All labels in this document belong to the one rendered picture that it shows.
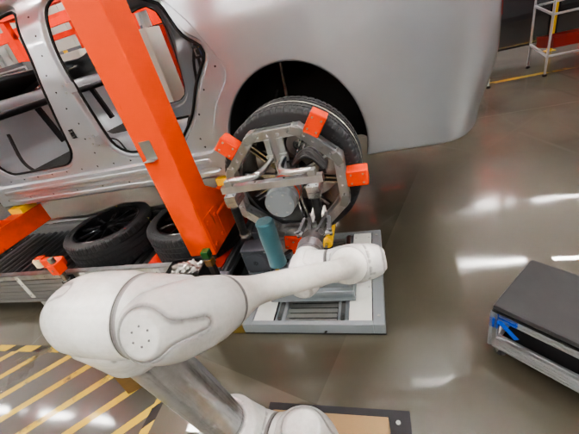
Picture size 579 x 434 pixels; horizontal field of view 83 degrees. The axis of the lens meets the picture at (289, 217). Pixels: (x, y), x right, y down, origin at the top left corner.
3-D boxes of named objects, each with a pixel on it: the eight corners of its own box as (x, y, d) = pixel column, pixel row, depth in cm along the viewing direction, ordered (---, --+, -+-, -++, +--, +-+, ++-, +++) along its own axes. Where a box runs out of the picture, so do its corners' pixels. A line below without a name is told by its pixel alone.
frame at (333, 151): (356, 223, 158) (337, 112, 131) (355, 232, 153) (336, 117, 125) (252, 232, 174) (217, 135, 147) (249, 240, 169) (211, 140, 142)
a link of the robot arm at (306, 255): (298, 270, 110) (337, 265, 105) (289, 306, 97) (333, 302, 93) (288, 245, 105) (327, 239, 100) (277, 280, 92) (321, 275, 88)
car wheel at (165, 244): (247, 207, 270) (238, 182, 258) (245, 255, 213) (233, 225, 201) (171, 226, 273) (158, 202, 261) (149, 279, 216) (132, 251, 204)
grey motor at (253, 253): (293, 249, 238) (281, 208, 220) (280, 291, 204) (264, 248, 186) (270, 251, 243) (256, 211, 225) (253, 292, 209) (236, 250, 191)
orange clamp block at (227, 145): (243, 142, 148) (226, 131, 146) (238, 149, 141) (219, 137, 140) (237, 154, 152) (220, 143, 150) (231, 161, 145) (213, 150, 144)
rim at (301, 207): (264, 96, 158) (245, 182, 188) (250, 110, 140) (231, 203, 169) (362, 131, 158) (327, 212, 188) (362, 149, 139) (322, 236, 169)
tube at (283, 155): (321, 155, 136) (316, 130, 130) (315, 176, 120) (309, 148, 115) (282, 161, 141) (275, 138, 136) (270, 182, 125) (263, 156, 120)
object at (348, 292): (357, 259, 211) (355, 247, 206) (356, 301, 182) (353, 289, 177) (284, 263, 226) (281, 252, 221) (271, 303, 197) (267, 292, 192)
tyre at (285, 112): (252, 75, 154) (230, 189, 193) (236, 86, 135) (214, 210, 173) (384, 121, 154) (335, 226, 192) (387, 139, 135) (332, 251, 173)
